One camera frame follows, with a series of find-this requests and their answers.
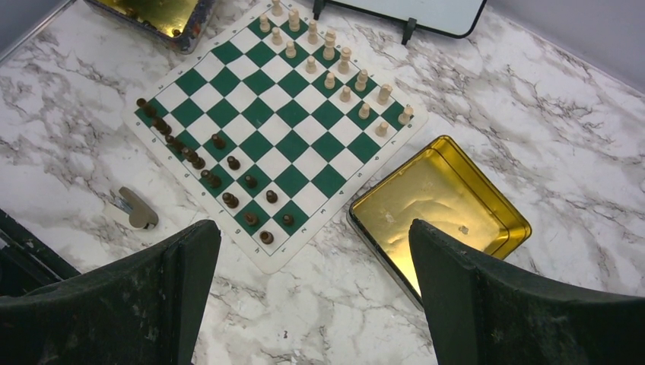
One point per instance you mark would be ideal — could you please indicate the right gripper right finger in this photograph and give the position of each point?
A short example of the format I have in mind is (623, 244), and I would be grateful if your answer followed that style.
(483, 310)

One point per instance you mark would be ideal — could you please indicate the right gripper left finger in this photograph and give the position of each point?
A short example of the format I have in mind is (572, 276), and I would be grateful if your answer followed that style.
(145, 308)

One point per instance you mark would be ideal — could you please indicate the dark pawn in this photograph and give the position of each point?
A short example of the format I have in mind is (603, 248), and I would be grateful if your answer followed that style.
(250, 181)

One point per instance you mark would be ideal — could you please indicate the tall dark chess piece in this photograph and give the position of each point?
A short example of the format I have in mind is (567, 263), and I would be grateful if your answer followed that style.
(174, 143)

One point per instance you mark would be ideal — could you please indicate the dark chess piece twelfth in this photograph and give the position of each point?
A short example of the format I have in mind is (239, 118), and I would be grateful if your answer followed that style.
(233, 163)

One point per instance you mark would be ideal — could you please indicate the dark pawn thirteenth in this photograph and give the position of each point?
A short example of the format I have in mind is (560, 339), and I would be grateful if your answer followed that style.
(218, 141)

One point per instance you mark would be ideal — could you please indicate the green white chess board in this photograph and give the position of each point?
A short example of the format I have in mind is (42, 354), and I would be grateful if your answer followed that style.
(205, 95)

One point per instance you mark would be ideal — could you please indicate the light chess pieces row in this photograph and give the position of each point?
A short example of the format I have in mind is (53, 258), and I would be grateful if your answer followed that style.
(317, 86)

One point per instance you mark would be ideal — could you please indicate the beige plastic clip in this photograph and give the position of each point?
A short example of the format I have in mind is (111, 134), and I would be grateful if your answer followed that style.
(131, 211)

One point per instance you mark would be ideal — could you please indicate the right gold tin box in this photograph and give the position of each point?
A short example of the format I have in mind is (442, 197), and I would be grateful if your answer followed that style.
(443, 186)

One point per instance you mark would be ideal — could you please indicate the gold tin box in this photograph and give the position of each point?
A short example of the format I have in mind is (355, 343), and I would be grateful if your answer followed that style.
(178, 24)
(443, 186)

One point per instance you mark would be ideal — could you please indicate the left gold tin box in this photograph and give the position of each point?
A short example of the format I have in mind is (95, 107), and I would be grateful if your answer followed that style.
(178, 24)

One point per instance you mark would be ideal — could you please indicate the small whiteboard on stand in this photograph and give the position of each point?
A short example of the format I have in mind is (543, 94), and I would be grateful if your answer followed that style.
(450, 18)

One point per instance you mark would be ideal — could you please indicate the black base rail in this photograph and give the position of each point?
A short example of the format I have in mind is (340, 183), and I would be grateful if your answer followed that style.
(26, 262)

